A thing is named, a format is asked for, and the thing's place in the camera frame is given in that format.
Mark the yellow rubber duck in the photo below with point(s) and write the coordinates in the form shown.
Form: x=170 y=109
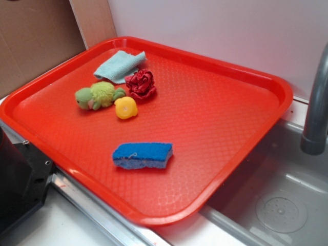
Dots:
x=125 y=107

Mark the light blue cloth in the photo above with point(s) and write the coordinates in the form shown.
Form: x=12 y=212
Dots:
x=120 y=65

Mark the red plastic tray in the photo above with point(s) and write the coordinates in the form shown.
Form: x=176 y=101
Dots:
x=213 y=113

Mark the crumpled red cloth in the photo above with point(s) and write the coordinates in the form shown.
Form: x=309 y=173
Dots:
x=141 y=84

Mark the grey sink basin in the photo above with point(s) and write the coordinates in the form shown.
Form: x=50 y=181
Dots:
x=277 y=196

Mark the green plush turtle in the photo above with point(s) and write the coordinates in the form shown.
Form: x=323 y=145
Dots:
x=100 y=95

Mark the grey faucet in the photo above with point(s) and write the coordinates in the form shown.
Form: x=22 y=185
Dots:
x=314 y=135

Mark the brown cardboard panel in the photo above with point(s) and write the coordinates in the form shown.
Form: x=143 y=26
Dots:
x=36 y=36

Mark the blue sponge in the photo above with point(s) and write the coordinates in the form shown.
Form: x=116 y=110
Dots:
x=143 y=155

